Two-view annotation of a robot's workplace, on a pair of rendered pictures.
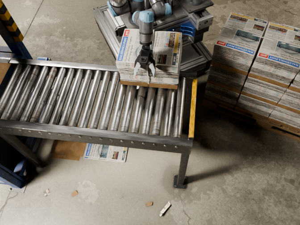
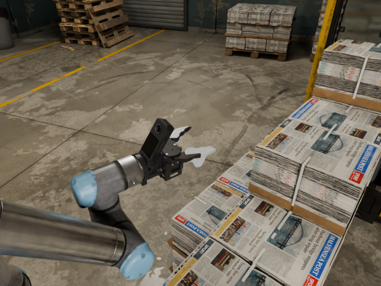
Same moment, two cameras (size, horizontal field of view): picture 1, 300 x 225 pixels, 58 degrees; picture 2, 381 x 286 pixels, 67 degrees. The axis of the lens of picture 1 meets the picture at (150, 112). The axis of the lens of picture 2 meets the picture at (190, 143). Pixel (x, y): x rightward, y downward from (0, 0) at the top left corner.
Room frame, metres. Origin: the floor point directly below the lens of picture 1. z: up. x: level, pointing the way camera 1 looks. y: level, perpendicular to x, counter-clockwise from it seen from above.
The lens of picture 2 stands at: (1.49, -0.26, 1.65)
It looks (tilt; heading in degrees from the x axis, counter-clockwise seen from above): 33 degrees down; 279
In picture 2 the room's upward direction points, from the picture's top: straight up
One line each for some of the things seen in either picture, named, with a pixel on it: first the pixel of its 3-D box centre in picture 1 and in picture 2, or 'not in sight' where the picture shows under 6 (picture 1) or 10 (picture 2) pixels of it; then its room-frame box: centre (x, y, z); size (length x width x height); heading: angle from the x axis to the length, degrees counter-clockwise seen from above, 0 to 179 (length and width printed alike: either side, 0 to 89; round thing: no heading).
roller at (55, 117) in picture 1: (63, 96); not in sight; (1.06, 0.57, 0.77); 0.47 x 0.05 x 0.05; 168
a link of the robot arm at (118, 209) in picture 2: not in sight; (109, 219); (1.76, -0.71, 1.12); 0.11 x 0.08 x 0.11; 136
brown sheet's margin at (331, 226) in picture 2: not in sight; (305, 187); (1.16, -1.21, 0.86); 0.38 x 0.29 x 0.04; 150
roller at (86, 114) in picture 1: (91, 98); not in sight; (1.02, 0.38, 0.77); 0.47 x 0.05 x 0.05; 168
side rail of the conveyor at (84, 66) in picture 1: (101, 72); not in sight; (1.26, 0.32, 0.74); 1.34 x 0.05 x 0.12; 78
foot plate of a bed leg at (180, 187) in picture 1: (180, 181); not in sight; (0.64, -0.20, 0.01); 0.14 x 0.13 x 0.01; 168
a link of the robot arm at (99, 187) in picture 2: not in sight; (98, 185); (1.77, -0.72, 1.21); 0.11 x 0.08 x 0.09; 46
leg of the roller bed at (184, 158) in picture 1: (182, 168); not in sight; (0.64, -0.20, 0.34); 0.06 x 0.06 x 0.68; 78
